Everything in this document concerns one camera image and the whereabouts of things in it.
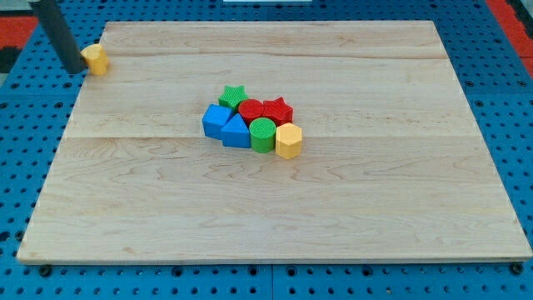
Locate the yellow heart block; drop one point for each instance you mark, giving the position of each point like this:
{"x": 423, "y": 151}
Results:
{"x": 96, "y": 59}

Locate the green cylinder block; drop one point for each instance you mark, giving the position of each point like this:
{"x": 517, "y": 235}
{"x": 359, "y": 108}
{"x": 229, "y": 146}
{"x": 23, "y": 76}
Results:
{"x": 262, "y": 131}

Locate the yellow hexagon block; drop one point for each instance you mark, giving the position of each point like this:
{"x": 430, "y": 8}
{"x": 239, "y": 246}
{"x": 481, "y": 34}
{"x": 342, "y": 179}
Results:
{"x": 288, "y": 140}

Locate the blue triangle block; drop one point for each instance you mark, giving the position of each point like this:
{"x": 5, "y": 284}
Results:
{"x": 235, "y": 133}

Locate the red star block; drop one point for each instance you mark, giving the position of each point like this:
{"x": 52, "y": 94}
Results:
{"x": 278, "y": 111}

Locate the red cylinder block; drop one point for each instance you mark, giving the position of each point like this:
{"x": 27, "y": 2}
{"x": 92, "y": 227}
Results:
{"x": 250, "y": 110}

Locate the blue cube block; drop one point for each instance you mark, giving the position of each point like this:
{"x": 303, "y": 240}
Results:
{"x": 214, "y": 119}

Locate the green star block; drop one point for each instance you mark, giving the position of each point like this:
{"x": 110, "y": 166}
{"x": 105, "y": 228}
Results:
{"x": 232, "y": 97}

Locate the light wooden board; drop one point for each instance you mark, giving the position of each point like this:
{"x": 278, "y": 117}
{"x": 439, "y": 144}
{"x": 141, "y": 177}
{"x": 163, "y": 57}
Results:
{"x": 393, "y": 168}

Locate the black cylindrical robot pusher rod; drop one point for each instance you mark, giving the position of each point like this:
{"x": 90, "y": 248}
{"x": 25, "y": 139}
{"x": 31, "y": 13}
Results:
{"x": 55, "y": 26}

